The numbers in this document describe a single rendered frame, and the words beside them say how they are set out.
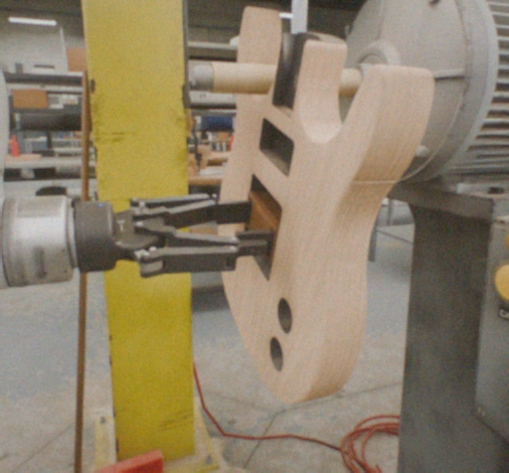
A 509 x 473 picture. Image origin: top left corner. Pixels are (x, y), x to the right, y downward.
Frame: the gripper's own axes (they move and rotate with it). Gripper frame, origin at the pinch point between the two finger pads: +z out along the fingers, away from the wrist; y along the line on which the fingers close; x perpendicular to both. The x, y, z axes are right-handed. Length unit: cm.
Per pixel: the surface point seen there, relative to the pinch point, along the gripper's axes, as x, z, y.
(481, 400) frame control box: -6.4, 14.8, 23.5
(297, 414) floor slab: -131, 56, -61
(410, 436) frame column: -42, 32, 6
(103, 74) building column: -1, -15, -91
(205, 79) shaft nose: 16.1, -6.6, -3.7
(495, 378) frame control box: -3.2, 14.7, 23.7
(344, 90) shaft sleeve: 15.7, 10.3, -3.6
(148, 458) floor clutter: -116, -7, -48
